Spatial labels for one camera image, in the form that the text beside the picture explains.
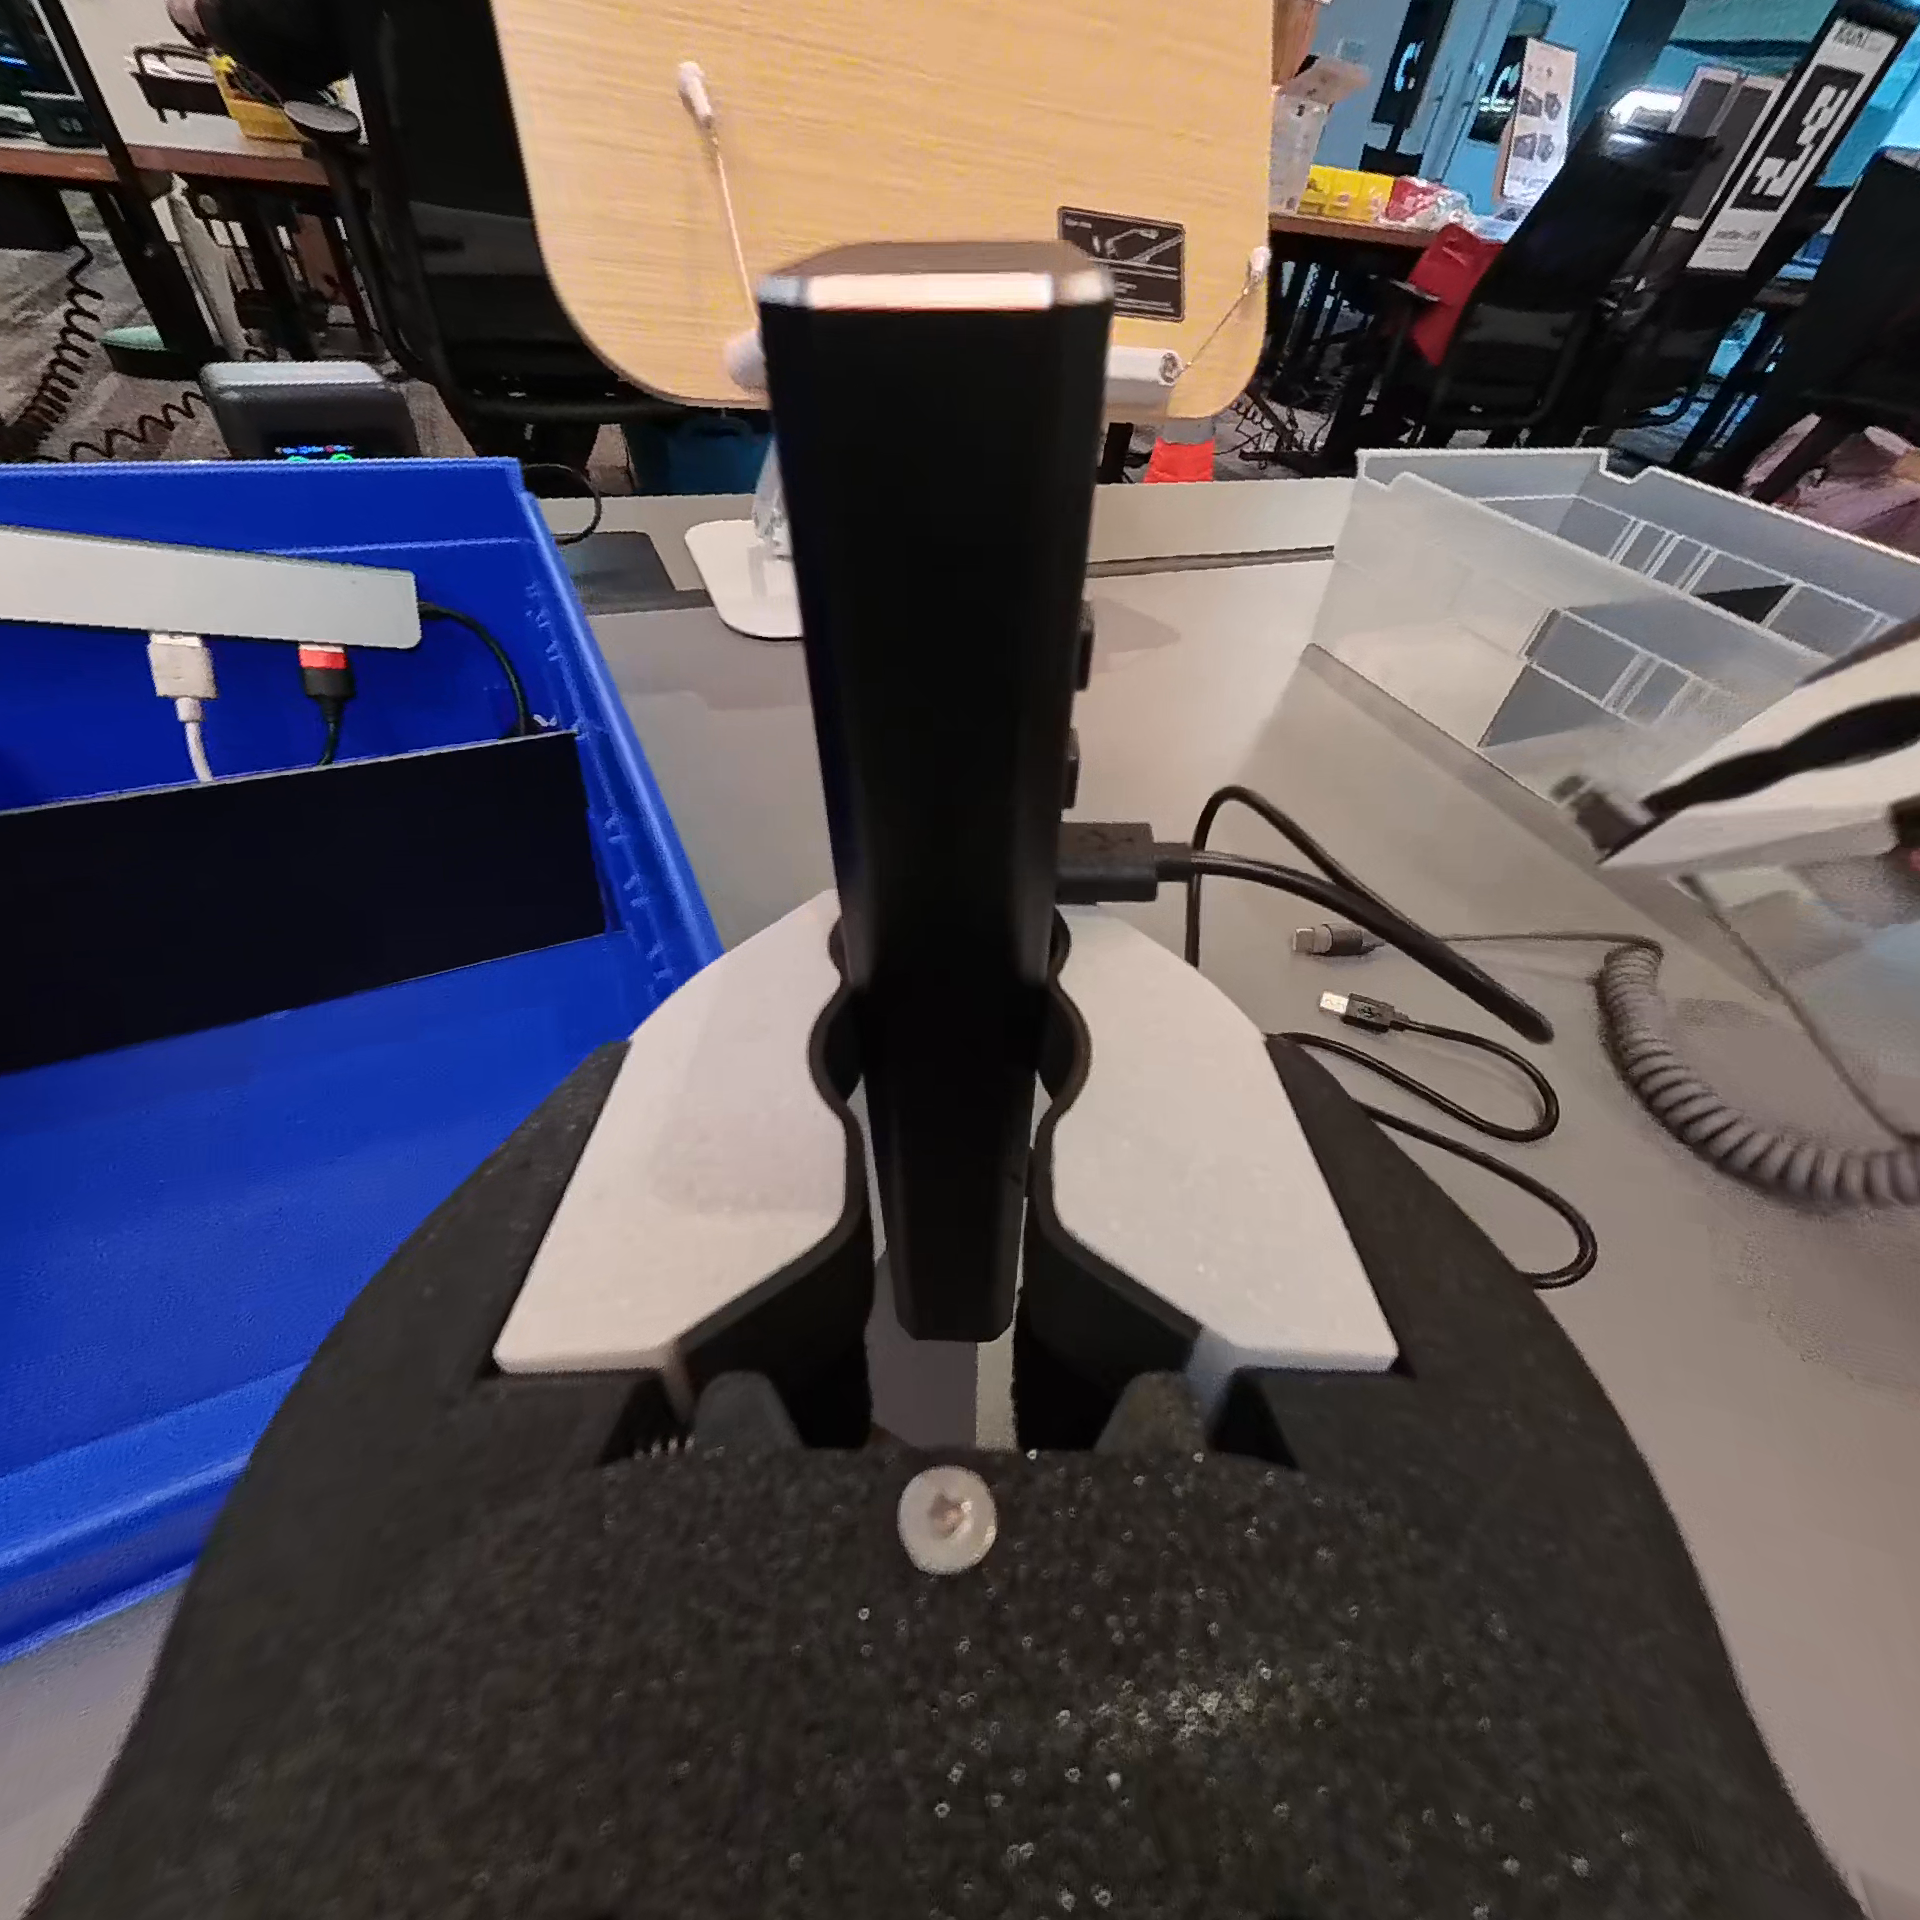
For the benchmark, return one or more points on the yellow storage bin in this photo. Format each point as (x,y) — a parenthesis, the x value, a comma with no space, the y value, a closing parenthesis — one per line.
(255,100)
(1342,196)

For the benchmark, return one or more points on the black rectangular usb hub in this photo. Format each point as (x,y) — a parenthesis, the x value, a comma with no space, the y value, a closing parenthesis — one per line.
(930,675)

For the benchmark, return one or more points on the white cardboard box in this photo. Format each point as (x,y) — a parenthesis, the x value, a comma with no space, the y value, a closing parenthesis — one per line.
(1301,137)

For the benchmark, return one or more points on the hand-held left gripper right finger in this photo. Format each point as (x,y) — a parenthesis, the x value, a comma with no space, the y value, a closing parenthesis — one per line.
(1215,1186)

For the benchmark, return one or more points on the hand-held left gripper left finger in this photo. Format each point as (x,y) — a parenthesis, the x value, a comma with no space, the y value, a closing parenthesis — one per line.
(691,1186)

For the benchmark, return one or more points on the orange traffic cone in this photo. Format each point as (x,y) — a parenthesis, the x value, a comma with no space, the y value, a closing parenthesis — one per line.
(1177,457)

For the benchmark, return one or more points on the long wooden table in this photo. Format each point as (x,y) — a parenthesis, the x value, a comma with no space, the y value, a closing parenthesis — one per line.
(1350,230)

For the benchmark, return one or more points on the clear plastic bin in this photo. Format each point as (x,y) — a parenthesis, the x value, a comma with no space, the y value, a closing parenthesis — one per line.
(1425,571)

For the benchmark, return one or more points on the teal plastic container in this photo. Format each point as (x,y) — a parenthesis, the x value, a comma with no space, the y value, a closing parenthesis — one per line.
(698,451)

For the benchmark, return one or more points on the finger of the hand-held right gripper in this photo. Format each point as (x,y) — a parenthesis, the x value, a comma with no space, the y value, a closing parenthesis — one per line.
(1769,833)
(1723,745)

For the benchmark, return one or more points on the brown wooden table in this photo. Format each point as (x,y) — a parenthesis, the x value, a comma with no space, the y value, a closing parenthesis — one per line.
(149,164)

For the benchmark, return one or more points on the black disc pole stand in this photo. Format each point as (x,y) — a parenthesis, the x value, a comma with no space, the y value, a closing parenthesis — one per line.
(1407,68)

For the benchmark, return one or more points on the grey usb hub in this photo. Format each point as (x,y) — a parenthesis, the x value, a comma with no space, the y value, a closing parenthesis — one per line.
(195,593)

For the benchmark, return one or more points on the blue plastic bin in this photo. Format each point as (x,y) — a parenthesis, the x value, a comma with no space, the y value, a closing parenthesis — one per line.
(225,1276)

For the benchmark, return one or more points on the red storage bin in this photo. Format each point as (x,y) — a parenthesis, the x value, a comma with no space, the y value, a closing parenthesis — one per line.
(1448,270)

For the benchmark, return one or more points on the wooden book stand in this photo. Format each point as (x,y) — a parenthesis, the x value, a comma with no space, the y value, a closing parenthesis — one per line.
(901,137)

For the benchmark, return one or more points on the black framed marker sign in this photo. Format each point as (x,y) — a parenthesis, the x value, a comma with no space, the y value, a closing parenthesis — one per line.
(1792,137)

